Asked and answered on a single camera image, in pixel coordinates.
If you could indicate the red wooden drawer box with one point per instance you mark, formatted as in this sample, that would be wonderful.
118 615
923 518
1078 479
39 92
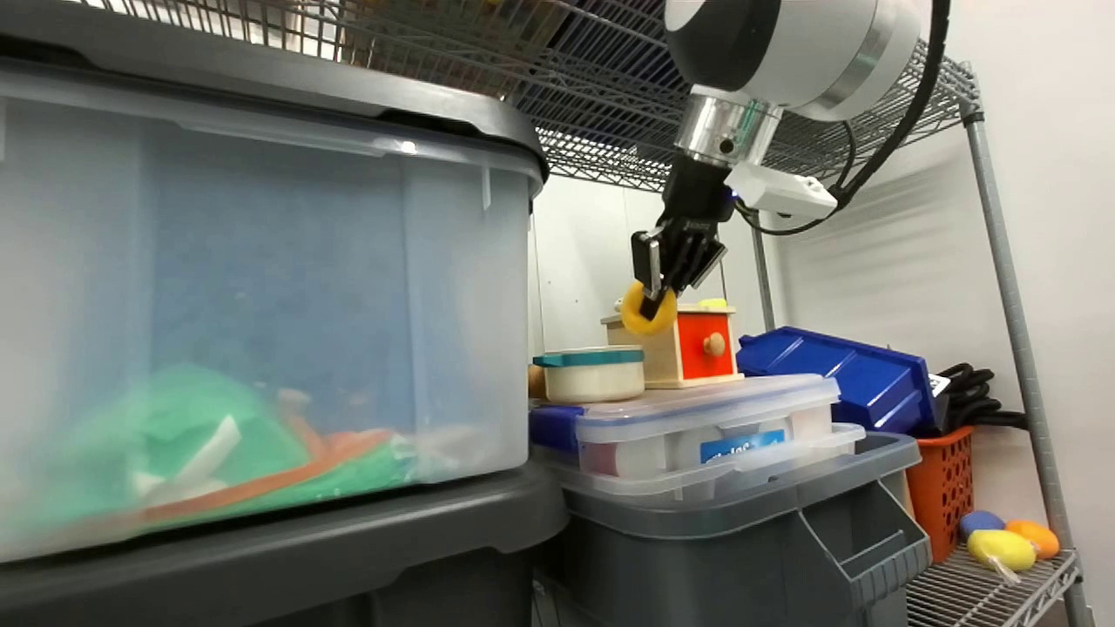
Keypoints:
688 353

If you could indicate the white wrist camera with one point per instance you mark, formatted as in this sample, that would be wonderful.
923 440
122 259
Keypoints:
780 192

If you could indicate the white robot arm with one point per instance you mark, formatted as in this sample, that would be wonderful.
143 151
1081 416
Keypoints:
751 64

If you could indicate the blue plush toy on shelf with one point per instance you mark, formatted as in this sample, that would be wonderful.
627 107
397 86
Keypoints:
978 520

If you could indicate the yellow plush toy on shelf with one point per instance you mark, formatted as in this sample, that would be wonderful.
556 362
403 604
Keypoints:
1006 551

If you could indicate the orange mesh basket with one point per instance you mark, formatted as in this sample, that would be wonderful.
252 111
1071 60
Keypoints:
941 490

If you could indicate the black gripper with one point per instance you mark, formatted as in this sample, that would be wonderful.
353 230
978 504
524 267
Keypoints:
676 253

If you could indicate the clear flat plastic container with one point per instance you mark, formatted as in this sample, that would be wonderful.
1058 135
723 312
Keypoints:
685 442

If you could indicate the brown bread plush toy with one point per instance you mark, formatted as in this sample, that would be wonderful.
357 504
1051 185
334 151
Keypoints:
537 389

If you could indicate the large clear storage tote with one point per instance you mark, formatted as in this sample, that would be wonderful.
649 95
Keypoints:
248 280

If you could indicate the orange plush toy on shelf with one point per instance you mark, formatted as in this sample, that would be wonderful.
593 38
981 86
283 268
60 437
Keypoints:
1045 546

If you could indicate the white bowl teal lid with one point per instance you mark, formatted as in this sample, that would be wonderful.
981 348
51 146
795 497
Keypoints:
593 373

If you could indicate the yellow round plush toy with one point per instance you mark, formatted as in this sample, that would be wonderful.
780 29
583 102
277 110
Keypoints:
644 318

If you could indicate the blue plastic bin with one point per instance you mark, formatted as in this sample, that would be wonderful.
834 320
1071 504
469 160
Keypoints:
879 389

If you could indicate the large grey lower tote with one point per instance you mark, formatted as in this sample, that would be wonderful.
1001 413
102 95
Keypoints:
449 554

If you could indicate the yellow banana toy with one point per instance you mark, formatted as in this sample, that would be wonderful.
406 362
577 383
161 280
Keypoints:
711 303

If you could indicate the wire shelf rack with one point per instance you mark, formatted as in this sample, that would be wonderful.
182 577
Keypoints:
593 74

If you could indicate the grey storage bin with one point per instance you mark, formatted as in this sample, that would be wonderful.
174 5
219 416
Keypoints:
826 546

